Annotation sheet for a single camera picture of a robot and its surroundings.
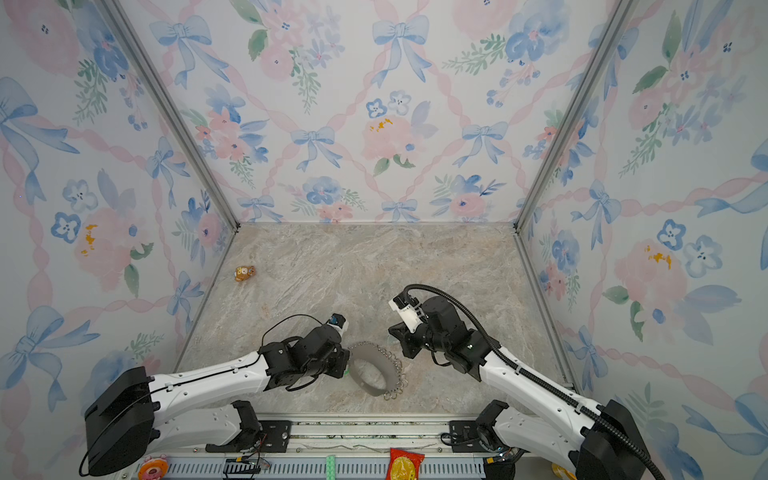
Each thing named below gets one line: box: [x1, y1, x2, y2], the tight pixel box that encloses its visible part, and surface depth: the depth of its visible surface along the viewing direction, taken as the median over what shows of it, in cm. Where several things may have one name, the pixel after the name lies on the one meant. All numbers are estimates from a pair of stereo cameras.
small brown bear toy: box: [234, 265, 257, 282], surface depth 105 cm
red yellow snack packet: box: [386, 448, 425, 480], surface depth 71 cm
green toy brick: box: [326, 455, 335, 480], surface depth 70 cm
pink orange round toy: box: [138, 454, 169, 480], surface depth 68 cm
